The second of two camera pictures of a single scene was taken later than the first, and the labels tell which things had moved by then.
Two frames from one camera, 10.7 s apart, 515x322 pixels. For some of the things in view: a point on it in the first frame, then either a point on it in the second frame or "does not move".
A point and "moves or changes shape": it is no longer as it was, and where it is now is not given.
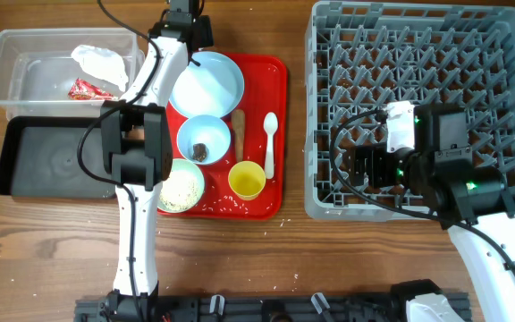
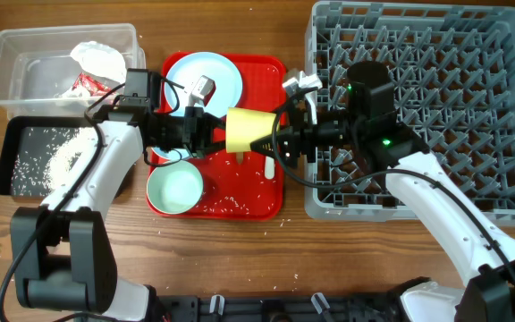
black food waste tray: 37,156 does not move
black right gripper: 376,155 → 299,136
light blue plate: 215,87 does not move
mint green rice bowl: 183,188 does not move
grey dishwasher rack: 360,56 does not move
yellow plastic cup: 247,180 → 245,126
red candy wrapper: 84,90 moves or changes shape
